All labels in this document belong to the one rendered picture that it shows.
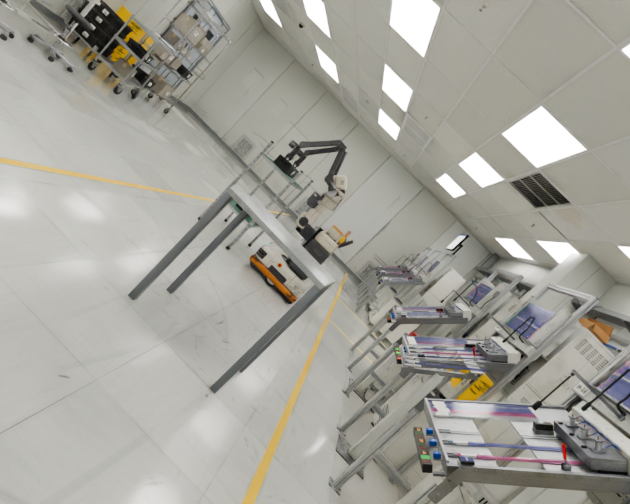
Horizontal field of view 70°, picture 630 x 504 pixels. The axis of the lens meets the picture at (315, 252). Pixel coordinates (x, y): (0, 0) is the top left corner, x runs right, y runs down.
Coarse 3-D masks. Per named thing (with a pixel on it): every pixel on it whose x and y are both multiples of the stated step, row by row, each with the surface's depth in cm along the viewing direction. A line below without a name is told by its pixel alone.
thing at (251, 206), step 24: (240, 192) 243; (240, 216) 272; (264, 216) 243; (192, 240) 237; (216, 240) 274; (288, 240) 244; (168, 264) 238; (192, 264) 277; (312, 264) 244; (144, 288) 239; (168, 288) 279; (312, 288) 222; (288, 312) 224; (264, 336) 226; (240, 360) 228; (216, 384) 230
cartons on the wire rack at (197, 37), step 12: (180, 24) 725; (192, 24) 722; (192, 36) 740; (204, 36) 776; (156, 48) 723; (168, 48) 771; (204, 48) 796; (168, 60) 745; (180, 60) 769; (156, 84) 789; (168, 84) 802; (168, 96) 826
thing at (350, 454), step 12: (420, 384) 296; (432, 384) 290; (408, 396) 296; (420, 396) 291; (396, 408) 295; (408, 408) 292; (384, 420) 295; (396, 420) 293; (372, 432) 296; (384, 432) 294; (348, 444) 311; (360, 444) 297; (348, 456) 296
